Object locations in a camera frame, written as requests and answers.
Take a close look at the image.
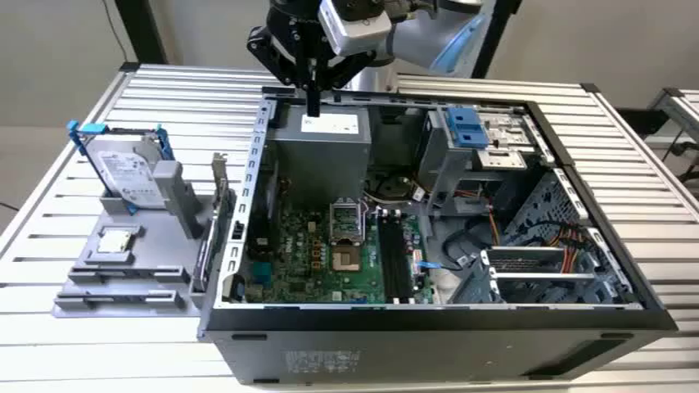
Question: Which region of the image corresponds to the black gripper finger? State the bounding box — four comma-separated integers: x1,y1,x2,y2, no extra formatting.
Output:
246,25,316,118
314,55,383,118

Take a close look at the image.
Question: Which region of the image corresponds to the black RAM slot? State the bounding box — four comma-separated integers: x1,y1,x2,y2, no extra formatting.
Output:
378,208,395,305
392,208,411,305
399,208,419,305
384,208,403,305

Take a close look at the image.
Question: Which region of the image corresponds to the grey power supply unit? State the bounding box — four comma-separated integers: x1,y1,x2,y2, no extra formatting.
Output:
266,104,374,206

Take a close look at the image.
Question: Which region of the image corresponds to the hard disk in blue carrier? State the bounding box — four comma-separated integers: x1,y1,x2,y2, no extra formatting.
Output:
68,120,176,214

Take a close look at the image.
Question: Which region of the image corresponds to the CPU socket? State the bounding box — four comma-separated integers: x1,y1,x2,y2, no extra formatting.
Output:
330,241,364,274

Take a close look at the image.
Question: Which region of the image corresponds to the green motherboard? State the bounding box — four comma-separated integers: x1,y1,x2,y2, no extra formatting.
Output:
243,206,438,305

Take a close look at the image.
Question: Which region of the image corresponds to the grey plastic parts rack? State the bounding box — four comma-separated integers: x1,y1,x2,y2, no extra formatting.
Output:
51,160,242,318

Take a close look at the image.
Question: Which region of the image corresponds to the silver CPU chip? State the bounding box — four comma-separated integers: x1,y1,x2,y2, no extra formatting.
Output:
96,229,136,253

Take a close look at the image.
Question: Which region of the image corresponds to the black box beside table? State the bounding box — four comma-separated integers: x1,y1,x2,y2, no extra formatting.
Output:
617,106,671,138

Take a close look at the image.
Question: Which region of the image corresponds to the grey metal disk bay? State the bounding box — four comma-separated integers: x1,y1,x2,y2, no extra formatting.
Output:
479,244,602,305

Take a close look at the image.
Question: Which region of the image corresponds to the black desktop PC case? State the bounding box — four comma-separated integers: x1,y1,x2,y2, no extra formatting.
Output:
196,84,678,386

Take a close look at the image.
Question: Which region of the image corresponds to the black vertical post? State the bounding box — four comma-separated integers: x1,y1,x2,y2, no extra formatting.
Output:
473,0,523,79
112,0,170,66

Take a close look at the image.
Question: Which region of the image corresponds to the blue plastic drive bracket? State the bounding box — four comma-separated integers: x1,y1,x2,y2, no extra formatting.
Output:
446,106,487,149

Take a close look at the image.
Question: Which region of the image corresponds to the metal socket cover frame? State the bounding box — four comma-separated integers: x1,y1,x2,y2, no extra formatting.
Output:
328,197,364,242

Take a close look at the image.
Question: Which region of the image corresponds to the graphics card with metal bracket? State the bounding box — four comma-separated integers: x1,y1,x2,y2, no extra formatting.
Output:
190,151,240,294

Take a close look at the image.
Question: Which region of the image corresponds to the thin wire locking lever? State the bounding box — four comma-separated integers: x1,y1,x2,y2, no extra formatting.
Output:
359,203,379,243

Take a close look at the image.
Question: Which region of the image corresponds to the thin black data cable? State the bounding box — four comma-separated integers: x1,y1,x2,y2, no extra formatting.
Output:
440,223,497,271

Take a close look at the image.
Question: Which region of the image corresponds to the orange yellow wire bundle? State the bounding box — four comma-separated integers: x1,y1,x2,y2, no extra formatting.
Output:
487,204,590,276

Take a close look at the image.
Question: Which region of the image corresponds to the aluminium neighbouring table frame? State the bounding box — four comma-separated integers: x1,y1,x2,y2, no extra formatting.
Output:
647,87,699,144

